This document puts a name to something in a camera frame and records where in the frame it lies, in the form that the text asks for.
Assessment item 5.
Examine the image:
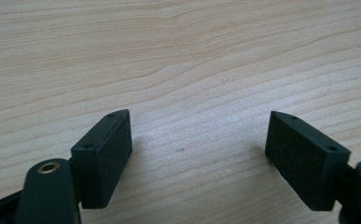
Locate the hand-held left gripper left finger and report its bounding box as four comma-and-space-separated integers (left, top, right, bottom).
70, 108, 133, 210

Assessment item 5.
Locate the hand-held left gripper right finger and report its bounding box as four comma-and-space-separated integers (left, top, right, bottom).
264, 110, 352, 212

